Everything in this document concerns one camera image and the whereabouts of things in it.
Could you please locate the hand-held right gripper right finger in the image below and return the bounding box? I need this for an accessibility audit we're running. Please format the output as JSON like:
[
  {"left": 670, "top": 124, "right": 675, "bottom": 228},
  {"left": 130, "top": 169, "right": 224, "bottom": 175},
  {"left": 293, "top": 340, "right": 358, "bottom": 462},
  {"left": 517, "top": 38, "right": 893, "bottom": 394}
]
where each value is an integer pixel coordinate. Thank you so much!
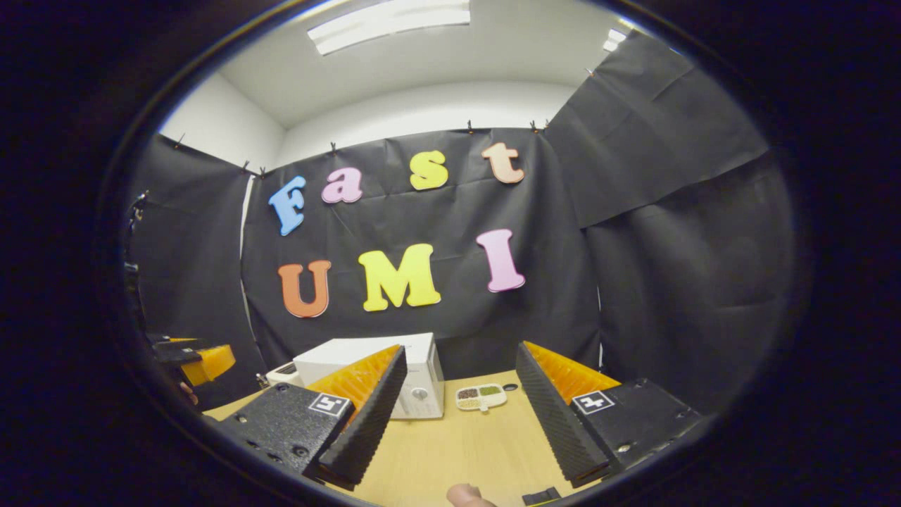
[{"left": 515, "top": 342, "right": 705, "bottom": 489}]

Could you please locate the divided white bean tray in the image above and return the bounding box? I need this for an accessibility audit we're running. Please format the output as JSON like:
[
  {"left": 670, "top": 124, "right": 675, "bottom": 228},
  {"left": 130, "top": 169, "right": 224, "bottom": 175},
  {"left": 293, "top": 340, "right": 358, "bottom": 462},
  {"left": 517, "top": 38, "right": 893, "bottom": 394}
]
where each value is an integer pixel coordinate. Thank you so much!
[{"left": 455, "top": 383, "right": 508, "bottom": 413}]

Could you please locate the small white appliance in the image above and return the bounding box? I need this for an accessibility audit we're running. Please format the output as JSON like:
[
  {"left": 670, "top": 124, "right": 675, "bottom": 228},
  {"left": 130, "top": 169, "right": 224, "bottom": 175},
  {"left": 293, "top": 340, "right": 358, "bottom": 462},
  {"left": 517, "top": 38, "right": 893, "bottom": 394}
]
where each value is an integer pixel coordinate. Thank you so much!
[{"left": 265, "top": 362, "right": 305, "bottom": 388}]

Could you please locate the long ceiling light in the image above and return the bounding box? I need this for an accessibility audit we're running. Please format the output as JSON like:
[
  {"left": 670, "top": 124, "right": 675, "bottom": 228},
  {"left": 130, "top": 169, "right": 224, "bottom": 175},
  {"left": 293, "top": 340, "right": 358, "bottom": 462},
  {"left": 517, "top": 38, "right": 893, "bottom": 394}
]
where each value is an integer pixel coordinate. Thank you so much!
[{"left": 308, "top": 0, "right": 471, "bottom": 56}]

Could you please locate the white microwave oven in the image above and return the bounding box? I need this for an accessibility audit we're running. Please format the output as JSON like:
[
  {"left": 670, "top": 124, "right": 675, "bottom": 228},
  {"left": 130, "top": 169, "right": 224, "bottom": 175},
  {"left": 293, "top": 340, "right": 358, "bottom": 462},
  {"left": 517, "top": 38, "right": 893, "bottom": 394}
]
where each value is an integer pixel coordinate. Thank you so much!
[{"left": 292, "top": 333, "right": 446, "bottom": 421}]

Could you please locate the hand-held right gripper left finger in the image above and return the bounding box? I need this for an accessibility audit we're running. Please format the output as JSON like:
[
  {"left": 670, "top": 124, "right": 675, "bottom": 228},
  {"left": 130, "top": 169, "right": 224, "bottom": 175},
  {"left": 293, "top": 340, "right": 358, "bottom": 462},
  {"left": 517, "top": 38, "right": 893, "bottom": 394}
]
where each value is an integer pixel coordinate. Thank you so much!
[{"left": 204, "top": 343, "right": 409, "bottom": 490}]

